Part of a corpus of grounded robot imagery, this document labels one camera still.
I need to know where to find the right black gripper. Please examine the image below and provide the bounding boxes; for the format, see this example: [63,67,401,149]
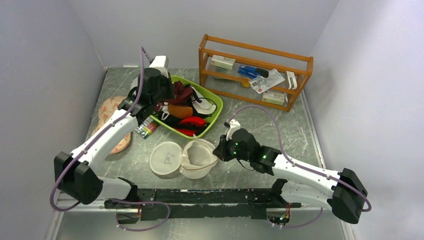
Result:
[212,132,252,163]

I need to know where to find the maroon bra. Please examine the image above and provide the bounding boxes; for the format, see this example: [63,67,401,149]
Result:
[163,81,194,105]

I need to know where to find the white mesh laundry bag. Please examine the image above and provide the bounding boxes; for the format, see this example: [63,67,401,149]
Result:
[149,139,218,180]

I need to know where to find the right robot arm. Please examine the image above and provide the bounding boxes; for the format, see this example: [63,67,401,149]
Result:
[213,128,368,224]

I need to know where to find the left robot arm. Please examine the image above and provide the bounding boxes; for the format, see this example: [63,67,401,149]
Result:
[50,67,174,208]

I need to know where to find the orange brown bra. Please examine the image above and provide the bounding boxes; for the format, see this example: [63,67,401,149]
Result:
[167,104,193,119]

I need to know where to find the red bra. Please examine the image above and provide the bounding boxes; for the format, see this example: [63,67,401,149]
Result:
[173,116,210,137]

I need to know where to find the green plastic basin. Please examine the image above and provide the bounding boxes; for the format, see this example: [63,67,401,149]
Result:
[151,75,224,139]

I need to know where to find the black garment in basin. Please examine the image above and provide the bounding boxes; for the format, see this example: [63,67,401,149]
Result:
[153,110,213,130]

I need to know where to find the green white marker pen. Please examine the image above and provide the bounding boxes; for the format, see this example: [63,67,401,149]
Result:
[122,64,141,68]

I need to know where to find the pack of coloured markers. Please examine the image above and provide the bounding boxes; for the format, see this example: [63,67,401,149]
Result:
[134,116,160,140]

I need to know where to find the floral peach insoles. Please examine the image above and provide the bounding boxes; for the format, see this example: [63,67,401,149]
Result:
[92,96,133,155]

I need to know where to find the white green box lower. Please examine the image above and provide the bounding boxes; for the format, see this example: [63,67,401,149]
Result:
[262,91,287,106]

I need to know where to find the white green box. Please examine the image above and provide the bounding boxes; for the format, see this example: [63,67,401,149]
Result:
[262,91,287,106]
[210,55,236,70]

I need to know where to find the clear plastic packet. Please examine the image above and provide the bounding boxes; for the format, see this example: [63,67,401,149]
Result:
[249,69,285,94]

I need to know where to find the white green box upper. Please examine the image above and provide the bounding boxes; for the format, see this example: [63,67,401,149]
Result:
[210,55,236,70]

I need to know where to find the blue stapler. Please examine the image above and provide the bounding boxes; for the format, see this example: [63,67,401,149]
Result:
[237,64,269,80]

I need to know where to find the wooden orange shelf rack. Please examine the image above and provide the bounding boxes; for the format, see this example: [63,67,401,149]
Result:
[198,34,314,112]

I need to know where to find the white clip holder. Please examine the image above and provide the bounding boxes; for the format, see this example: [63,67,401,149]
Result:
[286,71,298,90]

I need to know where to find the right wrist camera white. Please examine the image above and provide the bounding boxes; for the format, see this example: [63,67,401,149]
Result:
[225,119,241,141]

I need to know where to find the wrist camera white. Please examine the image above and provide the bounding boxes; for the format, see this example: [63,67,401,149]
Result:
[149,55,169,77]
[225,119,241,141]

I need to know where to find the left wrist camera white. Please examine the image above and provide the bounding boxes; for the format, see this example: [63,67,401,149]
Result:
[149,55,169,77]

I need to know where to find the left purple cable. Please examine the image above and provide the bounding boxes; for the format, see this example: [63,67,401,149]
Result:
[49,46,155,213]

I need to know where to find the purple cable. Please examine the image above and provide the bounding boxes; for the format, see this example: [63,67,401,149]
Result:
[226,105,373,213]
[49,46,155,213]

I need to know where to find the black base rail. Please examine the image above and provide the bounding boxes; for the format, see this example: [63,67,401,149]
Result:
[104,188,301,223]

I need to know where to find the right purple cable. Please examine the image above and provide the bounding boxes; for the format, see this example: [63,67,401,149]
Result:
[226,105,373,213]

